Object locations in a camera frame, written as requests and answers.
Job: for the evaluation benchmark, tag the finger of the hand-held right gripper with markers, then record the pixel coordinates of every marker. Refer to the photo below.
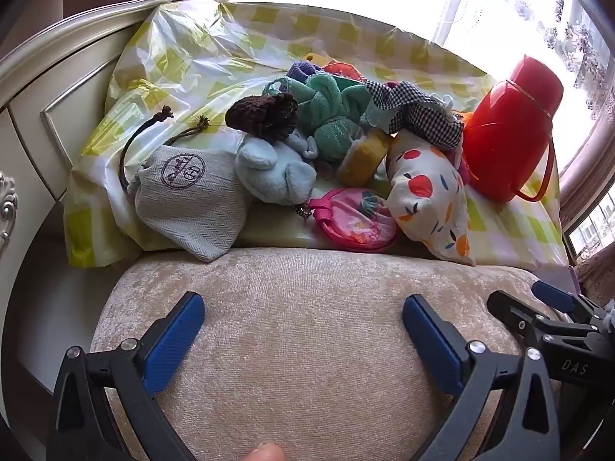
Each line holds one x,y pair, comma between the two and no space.
552,293
509,307

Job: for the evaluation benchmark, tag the yellow checkered plastic tablecloth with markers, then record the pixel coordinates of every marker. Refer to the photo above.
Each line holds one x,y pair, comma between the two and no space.
202,57

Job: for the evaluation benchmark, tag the mustard yellow plush roll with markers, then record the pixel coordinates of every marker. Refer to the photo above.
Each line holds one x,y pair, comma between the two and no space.
363,158

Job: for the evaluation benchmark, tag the person's left hand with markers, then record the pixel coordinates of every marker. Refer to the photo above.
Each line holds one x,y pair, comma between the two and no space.
263,454

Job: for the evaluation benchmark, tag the beige upholstered stool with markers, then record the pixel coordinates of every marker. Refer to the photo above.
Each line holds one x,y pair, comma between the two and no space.
298,345

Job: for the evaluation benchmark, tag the floral lace curtain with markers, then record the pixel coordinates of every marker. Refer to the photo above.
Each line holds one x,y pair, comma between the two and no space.
576,48

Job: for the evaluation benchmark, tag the salmon pink towel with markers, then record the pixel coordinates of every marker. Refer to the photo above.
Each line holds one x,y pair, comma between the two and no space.
343,69

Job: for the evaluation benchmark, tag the brown knitted hat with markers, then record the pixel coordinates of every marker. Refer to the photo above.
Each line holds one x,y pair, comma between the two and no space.
262,115

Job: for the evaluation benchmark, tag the red thermos jug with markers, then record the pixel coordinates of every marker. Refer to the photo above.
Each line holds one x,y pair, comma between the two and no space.
504,139

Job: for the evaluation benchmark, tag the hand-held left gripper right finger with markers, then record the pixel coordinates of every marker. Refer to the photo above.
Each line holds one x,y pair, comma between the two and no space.
432,345

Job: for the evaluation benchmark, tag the green towel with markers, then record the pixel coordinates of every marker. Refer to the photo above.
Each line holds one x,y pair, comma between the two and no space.
331,101

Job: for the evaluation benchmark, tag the fruit print fabric pouch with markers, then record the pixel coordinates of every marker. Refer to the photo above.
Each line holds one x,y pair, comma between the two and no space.
427,192

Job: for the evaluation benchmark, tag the cream wooden cabinet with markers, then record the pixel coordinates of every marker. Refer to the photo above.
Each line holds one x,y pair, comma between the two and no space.
57,105

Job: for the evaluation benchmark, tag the yellow sponge block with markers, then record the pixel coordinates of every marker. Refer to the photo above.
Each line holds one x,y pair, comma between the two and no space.
313,57

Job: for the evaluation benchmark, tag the purple knitted hat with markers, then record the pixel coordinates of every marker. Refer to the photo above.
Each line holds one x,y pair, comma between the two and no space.
300,71

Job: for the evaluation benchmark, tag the light blue plush toy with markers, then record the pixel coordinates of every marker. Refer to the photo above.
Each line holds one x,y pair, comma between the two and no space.
274,168

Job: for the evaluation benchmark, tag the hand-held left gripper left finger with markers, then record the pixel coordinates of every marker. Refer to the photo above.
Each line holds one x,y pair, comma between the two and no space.
173,341

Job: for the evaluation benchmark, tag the pink round pouch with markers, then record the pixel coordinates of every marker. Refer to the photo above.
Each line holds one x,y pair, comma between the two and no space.
350,223

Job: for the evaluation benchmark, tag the black white gingham cloth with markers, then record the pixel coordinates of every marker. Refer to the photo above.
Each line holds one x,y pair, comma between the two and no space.
423,120

